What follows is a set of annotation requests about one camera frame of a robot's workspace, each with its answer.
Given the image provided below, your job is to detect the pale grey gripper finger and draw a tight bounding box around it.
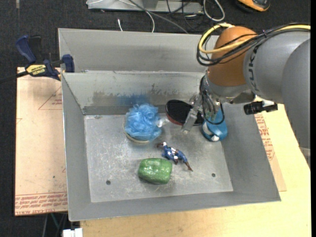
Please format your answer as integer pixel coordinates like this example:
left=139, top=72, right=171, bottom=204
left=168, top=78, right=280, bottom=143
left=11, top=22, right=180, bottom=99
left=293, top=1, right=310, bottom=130
left=181, top=109, right=198, bottom=135

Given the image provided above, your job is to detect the black oval brush red rim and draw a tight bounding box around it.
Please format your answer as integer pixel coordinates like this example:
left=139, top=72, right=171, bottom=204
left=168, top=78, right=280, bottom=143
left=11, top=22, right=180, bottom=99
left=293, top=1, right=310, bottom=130
left=165, top=99, right=204, bottom=127

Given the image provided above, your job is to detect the blue toy action figure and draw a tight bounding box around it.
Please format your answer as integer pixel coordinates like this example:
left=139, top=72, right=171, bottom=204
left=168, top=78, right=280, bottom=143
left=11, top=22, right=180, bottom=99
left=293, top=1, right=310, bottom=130
left=156, top=141, right=194, bottom=172

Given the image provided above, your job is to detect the blue mesh bath sponge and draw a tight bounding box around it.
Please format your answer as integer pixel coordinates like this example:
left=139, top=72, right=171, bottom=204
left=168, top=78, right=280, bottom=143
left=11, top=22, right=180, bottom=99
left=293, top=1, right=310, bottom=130
left=124, top=103, right=164, bottom=142

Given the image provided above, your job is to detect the green toy bell pepper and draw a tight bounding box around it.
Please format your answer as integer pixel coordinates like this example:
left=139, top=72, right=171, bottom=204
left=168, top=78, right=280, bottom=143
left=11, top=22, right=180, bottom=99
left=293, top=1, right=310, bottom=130
left=137, top=158, right=173, bottom=185

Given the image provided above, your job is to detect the grey metal bin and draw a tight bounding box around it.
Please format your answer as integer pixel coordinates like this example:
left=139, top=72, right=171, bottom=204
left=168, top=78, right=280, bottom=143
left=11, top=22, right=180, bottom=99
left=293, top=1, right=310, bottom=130
left=58, top=28, right=281, bottom=222

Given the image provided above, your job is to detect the brown cardboard board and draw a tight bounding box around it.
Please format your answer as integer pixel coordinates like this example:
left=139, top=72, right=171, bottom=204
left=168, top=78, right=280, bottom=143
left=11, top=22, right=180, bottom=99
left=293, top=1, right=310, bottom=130
left=14, top=67, right=287, bottom=217

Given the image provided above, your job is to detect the black cylinder on white bracket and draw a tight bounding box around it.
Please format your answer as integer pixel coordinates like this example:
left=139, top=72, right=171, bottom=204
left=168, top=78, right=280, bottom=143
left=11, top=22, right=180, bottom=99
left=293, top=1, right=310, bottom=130
left=231, top=94, right=278, bottom=116

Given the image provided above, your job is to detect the white round ring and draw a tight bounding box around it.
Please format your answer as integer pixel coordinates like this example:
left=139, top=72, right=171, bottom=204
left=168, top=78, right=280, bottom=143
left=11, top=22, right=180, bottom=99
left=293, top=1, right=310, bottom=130
left=122, top=122, right=152, bottom=144

